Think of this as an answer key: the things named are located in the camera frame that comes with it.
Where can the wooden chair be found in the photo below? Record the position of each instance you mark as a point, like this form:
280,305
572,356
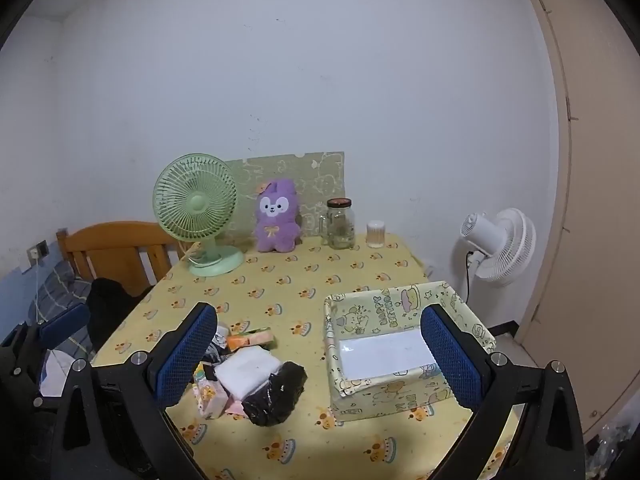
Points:
115,245

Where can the purple plush toy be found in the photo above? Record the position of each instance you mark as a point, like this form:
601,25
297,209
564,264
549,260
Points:
277,230

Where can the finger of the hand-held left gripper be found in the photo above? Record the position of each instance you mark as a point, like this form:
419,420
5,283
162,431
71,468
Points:
65,326

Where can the silver packet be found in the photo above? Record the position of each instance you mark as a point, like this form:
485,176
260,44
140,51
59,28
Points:
220,335

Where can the black cloth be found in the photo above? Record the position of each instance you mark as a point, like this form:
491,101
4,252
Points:
107,305

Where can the black plastic bag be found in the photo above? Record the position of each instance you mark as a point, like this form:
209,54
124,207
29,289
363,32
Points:
275,395

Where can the wall power outlet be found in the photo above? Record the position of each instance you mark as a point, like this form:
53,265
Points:
39,250

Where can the green orange tissue pack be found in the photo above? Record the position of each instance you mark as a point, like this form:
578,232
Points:
250,340

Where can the cotton swab container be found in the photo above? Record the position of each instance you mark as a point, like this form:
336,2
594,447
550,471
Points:
376,234

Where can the pink tissue pack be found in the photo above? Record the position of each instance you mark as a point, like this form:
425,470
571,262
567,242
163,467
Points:
212,400

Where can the white standing fan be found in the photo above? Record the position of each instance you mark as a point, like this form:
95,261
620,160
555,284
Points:
500,245

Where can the blue plaid bedding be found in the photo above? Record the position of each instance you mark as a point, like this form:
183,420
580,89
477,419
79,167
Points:
55,285

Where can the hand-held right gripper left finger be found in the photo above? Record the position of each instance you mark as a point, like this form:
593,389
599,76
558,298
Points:
184,357

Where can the white blue cloth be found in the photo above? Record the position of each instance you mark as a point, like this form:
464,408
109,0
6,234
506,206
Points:
57,372

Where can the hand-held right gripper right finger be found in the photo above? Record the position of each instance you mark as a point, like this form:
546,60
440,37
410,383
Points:
452,360

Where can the green desk fan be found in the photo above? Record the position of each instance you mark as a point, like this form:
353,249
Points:
195,205

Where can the green printed board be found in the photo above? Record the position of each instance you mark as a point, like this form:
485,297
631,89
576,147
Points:
320,180

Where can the beige door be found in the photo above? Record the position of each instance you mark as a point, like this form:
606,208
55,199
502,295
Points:
600,210

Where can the yellow printed storage box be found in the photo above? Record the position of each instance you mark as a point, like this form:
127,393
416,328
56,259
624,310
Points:
380,310

